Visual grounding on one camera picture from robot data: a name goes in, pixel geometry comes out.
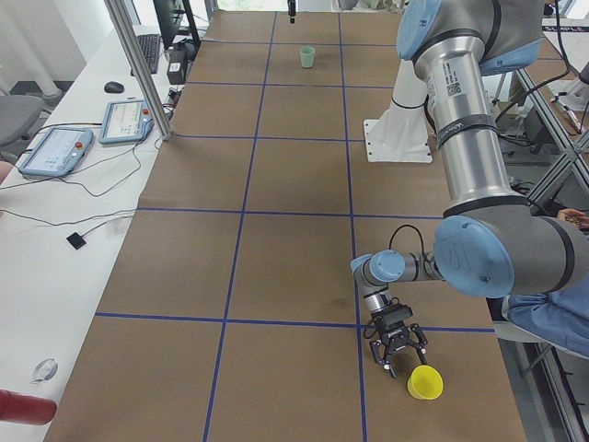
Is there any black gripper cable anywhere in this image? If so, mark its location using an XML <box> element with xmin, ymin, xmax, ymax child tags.
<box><xmin>388</xmin><ymin>224</ymin><xmax>438</xmax><ymax>273</ymax></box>

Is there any aluminium frame post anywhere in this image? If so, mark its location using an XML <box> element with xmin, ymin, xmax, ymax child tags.
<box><xmin>104</xmin><ymin>0</ymin><xmax>172</xmax><ymax>141</ymax></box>

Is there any far blue teach pendant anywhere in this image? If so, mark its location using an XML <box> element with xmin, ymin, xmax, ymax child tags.
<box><xmin>98</xmin><ymin>99</ymin><xmax>154</xmax><ymax>145</ymax></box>

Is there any near blue teach pendant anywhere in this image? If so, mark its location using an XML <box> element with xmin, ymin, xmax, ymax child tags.
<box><xmin>18</xmin><ymin>127</ymin><xmax>94</xmax><ymax>178</ymax></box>

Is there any yellow plastic cup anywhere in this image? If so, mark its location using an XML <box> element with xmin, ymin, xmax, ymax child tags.
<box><xmin>407</xmin><ymin>365</ymin><xmax>444</xmax><ymax>401</ymax></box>

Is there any clear glass object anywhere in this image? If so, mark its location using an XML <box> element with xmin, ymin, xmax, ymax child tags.
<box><xmin>30</xmin><ymin>358</ymin><xmax>59</xmax><ymax>384</ymax></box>

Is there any small black square device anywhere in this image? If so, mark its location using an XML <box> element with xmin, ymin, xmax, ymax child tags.
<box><xmin>66</xmin><ymin>232</ymin><xmax>87</xmax><ymax>250</ymax></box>

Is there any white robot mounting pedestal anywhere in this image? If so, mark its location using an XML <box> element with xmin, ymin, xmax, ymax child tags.
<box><xmin>363</xmin><ymin>59</ymin><xmax>436</xmax><ymax>165</ymax></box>

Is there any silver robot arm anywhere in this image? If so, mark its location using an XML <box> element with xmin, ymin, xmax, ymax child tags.
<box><xmin>351</xmin><ymin>1</ymin><xmax>588</xmax><ymax>370</ymax></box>

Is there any black computer mouse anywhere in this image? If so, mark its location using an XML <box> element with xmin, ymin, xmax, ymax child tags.
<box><xmin>103</xmin><ymin>81</ymin><xmax>125</xmax><ymax>94</ymax></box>

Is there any black rectangular box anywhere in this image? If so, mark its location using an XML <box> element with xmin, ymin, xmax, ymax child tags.
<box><xmin>167</xmin><ymin>50</ymin><xmax>188</xmax><ymax>86</ymax></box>

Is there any black computer monitor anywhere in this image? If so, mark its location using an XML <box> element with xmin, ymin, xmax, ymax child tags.
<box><xmin>153</xmin><ymin>0</ymin><xmax>185</xmax><ymax>48</ymax></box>

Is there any blue teach pendant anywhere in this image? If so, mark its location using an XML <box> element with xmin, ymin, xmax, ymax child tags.
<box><xmin>18</xmin><ymin>127</ymin><xmax>94</xmax><ymax>178</ymax></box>
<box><xmin>98</xmin><ymin>99</ymin><xmax>154</xmax><ymax>145</ymax></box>

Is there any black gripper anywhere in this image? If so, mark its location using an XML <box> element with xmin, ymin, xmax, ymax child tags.
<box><xmin>369</xmin><ymin>304</ymin><xmax>428</xmax><ymax>378</ymax></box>

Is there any black keyboard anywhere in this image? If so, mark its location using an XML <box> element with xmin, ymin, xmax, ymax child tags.
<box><xmin>136</xmin><ymin>33</ymin><xmax>163</xmax><ymax>75</ymax></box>

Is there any aluminium frame side table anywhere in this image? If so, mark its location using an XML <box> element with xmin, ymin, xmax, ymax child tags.
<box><xmin>495</xmin><ymin>18</ymin><xmax>588</xmax><ymax>441</ymax></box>

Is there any red cylinder bottle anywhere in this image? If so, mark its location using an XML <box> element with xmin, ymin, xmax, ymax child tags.
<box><xmin>1</xmin><ymin>390</ymin><xmax>57</xmax><ymax>425</ymax></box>

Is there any person in blue shirt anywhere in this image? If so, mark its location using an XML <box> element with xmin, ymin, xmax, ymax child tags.
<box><xmin>499</xmin><ymin>206</ymin><xmax>589</xmax><ymax>360</ymax></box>

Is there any light green plastic cup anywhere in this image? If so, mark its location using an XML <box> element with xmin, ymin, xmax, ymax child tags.
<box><xmin>299</xmin><ymin>46</ymin><xmax>316</xmax><ymax>69</ymax></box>

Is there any grey office chair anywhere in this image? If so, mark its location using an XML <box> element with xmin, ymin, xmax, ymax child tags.
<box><xmin>1</xmin><ymin>95</ymin><xmax>45</xmax><ymax>163</ymax></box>

